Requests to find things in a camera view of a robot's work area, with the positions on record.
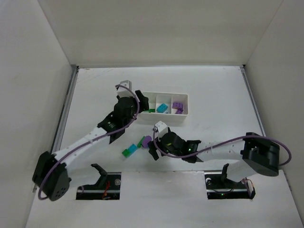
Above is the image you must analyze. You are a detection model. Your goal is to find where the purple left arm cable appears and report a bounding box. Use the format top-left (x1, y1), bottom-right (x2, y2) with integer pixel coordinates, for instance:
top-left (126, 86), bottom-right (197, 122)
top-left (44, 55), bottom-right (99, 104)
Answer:
top-left (38, 84), bottom-right (140, 200)

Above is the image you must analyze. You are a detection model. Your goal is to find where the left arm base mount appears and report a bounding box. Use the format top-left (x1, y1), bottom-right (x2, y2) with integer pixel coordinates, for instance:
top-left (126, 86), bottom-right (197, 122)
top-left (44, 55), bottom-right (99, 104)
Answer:
top-left (76, 164), bottom-right (122, 200)

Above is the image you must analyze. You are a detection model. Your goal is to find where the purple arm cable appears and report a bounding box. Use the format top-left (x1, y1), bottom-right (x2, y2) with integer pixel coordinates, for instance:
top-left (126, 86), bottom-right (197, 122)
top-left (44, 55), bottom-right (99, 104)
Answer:
top-left (153, 129), bottom-right (293, 167)
top-left (38, 84), bottom-right (140, 200)

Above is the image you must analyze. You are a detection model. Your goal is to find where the purple square lego brick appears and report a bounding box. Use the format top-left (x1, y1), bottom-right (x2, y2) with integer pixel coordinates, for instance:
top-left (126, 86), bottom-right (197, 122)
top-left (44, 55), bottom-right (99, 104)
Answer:
top-left (172, 102), bottom-right (183, 112)

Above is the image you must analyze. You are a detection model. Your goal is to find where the green teal lego stack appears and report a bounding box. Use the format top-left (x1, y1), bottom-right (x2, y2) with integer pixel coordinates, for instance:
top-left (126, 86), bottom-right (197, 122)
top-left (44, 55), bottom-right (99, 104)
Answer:
top-left (122, 144), bottom-right (138, 159)

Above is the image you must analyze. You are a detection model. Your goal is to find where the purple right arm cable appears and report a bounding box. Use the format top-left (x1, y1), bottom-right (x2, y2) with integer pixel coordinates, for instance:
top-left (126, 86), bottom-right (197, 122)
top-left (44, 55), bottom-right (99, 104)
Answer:
top-left (153, 129), bottom-right (293, 167)

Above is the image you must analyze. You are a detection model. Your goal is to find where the right aluminium rail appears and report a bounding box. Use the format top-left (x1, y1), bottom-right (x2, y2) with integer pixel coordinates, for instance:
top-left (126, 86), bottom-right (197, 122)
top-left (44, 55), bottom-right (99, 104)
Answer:
top-left (240, 65), bottom-right (266, 136)

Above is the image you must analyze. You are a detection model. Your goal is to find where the green lego piece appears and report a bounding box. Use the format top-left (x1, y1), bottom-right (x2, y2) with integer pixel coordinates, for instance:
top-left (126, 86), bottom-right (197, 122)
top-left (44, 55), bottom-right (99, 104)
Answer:
top-left (137, 136), bottom-right (145, 148)

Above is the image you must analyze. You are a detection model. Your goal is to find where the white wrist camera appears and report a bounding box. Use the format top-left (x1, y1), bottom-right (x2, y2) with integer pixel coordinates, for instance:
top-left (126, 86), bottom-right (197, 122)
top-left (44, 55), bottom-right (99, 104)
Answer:
top-left (116, 80), bottom-right (133, 98)
top-left (153, 121), bottom-right (169, 135)

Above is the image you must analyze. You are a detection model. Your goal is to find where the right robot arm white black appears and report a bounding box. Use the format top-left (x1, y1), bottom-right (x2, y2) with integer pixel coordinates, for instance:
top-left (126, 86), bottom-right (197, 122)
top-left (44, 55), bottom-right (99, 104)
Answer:
top-left (147, 132), bottom-right (280, 182)

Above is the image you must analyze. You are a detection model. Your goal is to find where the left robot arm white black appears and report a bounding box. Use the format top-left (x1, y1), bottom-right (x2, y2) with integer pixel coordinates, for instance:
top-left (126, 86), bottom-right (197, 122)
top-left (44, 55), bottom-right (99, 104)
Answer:
top-left (32, 87), bottom-right (149, 201)

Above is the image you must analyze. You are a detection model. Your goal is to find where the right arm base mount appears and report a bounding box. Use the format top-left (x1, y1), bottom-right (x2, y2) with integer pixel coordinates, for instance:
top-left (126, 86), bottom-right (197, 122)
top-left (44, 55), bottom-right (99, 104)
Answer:
top-left (204, 164), bottom-right (256, 200)

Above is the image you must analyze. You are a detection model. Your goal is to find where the left aluminium rail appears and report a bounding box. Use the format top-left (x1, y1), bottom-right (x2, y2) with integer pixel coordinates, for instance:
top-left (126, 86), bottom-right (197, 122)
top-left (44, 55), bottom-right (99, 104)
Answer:
top-left (32, 65), bottom-right (79, 193)

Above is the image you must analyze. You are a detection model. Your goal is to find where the small green lego brick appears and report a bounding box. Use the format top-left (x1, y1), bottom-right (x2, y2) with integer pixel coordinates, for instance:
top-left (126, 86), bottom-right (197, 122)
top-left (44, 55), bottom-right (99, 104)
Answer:
top-left (143, 109), bottom-right (155, 113)

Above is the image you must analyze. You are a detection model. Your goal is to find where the aluminium rail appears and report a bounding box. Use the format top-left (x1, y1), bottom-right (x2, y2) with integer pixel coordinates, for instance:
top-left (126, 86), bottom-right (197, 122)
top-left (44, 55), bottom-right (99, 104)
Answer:
top-left (240, 65), bottom-right (266, 136)
top-left (32, 65), bottom-right (79, 193)

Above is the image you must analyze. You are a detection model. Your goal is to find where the white three-compartment container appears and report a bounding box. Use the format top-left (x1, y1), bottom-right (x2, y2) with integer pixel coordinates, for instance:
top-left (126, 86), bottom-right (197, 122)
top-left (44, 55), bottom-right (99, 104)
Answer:
top-left (139, 92), bottom-right (189, 123)

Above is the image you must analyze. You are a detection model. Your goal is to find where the teal rounded printed lego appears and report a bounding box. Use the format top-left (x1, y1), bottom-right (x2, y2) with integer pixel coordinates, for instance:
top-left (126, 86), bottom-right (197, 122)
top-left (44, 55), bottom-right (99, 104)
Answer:
top-left (156, 103), bottom-right (168, 113)

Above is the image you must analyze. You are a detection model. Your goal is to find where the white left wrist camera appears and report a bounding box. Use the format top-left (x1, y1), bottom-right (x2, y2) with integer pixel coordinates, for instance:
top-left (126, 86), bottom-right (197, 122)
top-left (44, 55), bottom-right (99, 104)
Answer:
top-left (116, 80), bottom-right (133, 98)

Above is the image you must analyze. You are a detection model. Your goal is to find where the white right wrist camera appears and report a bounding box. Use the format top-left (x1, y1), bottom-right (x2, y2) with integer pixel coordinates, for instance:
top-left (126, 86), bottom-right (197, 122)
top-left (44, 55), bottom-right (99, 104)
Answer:
top-left (153, 121), bottom-right (169, 135)

